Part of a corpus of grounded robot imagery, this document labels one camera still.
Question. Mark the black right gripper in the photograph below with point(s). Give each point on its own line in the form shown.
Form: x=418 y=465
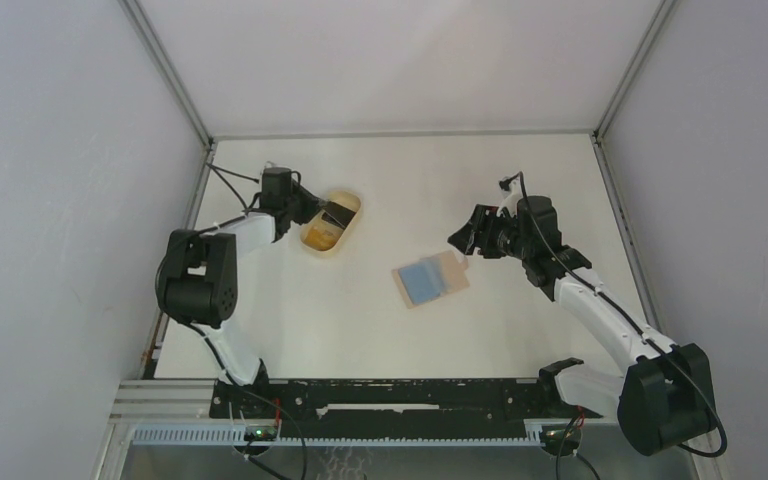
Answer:
x=483 y=218

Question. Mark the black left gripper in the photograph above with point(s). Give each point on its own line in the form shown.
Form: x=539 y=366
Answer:
x=312 y=203

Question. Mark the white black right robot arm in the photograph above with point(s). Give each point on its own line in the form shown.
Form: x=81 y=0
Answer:
x=662 y=396

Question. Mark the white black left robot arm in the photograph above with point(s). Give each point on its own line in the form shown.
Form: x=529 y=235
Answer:
x=196 y=283

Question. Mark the black VIP card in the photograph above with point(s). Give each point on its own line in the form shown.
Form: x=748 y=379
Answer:
x=338 y=215

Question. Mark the gold VIP card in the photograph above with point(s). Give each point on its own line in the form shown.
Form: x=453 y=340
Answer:
x=322 y=237

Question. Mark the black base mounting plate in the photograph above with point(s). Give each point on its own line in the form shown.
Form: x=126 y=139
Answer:
x=303 y=399

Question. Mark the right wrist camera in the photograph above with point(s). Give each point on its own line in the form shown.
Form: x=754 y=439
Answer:
x=512 y=191

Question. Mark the aluminium frame rail back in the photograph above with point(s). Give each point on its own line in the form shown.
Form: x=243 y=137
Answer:
x=403 y=134

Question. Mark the aluminium frame rail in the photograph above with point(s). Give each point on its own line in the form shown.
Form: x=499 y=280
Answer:
x=188 y=140
x=613 y=128
x=403 y=134

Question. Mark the aluminium frame rail right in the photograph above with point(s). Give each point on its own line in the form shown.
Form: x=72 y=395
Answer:
x=613 y=128

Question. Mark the white slotted cable duct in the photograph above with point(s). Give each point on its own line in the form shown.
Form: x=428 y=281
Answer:
x=226 y=435

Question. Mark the aluminium frame rail left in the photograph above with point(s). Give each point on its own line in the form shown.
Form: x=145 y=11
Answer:
x=188 y=140

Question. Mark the front aluminium rail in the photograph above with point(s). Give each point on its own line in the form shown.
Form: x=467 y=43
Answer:
x=188 y=399

